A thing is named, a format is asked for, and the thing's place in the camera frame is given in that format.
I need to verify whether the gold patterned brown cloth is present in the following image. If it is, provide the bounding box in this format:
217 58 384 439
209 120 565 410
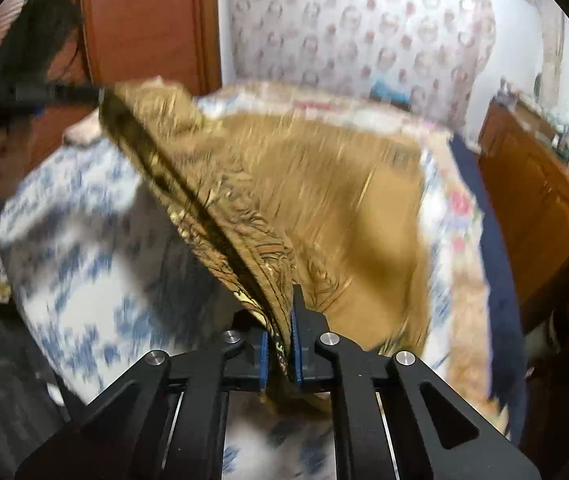
99 84 430 410

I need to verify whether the navy blue bed blanket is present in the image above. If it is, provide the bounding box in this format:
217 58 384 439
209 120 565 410
449 134 527 444

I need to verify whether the floral pink cream bedspread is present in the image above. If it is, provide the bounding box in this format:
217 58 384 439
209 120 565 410
196 81 508 431

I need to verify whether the white blue floral blanket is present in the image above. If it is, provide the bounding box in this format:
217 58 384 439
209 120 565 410
0 134 345 480

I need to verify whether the wooden sideboard cabinet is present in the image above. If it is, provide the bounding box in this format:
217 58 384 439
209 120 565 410
479 103 569 324

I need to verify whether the clutter on sideboard top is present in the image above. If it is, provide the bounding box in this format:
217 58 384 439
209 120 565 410
481 78 569 174

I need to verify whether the blue item on box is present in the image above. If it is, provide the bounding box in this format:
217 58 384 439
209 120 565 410
369 80 411 110

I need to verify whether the circle patterned lace curtain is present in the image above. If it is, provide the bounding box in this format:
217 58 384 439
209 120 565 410
229 0 496 131

